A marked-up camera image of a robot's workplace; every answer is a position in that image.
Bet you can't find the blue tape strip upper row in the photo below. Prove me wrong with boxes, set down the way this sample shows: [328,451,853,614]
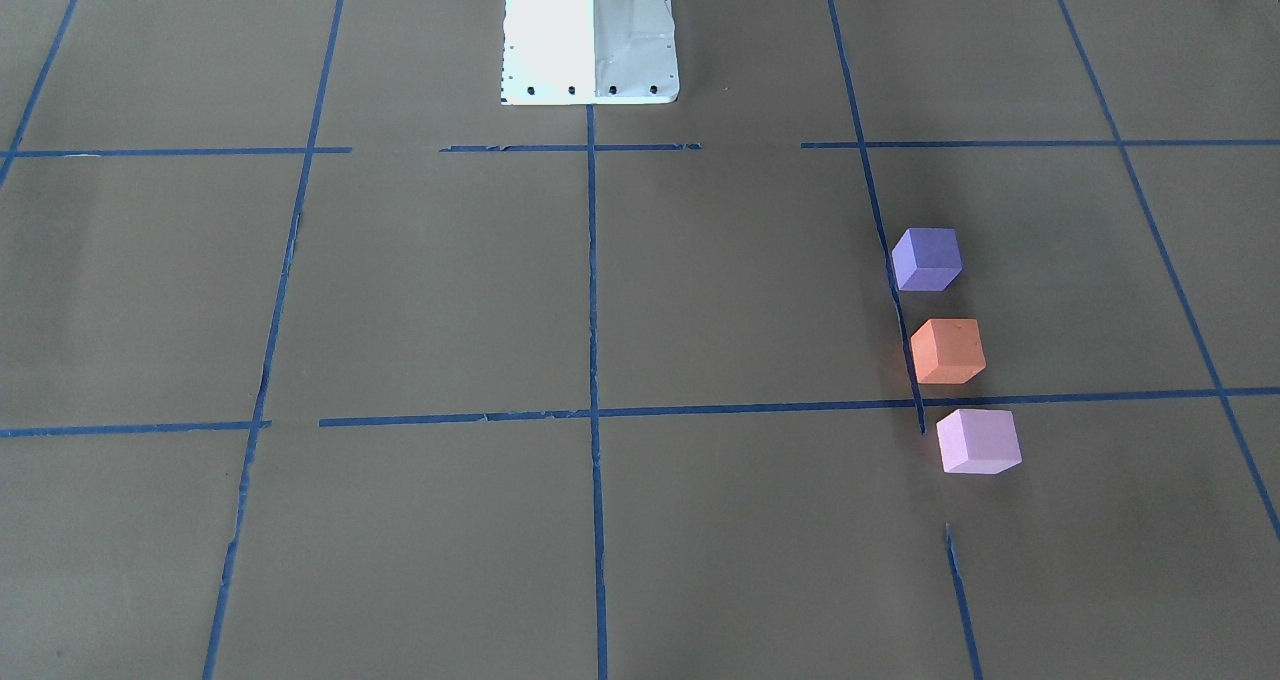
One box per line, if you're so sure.
[3,138,1279,159]

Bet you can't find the orange foam cube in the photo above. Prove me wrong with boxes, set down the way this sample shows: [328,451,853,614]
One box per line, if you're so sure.
[909,318,987,385]

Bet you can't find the purple foam cube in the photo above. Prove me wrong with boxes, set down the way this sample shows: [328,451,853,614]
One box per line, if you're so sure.
[890,225,964,292]

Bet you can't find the blue tape strip lengthwise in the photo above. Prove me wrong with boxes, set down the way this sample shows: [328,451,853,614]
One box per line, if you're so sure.
[826,0,984,679]

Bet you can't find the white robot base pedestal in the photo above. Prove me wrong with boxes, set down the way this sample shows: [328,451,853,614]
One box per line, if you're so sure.
[500,0,681,106]

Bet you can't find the pink foam cube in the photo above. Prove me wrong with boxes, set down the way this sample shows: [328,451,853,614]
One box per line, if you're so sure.
[936,409,1023,475]

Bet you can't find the blue tape strip centre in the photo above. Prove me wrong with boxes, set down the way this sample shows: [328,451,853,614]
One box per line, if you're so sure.
[585,105,609,679]

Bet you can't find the blue tape strip crosswise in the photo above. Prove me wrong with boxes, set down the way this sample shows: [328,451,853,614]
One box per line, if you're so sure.
[1,387,1279,439]

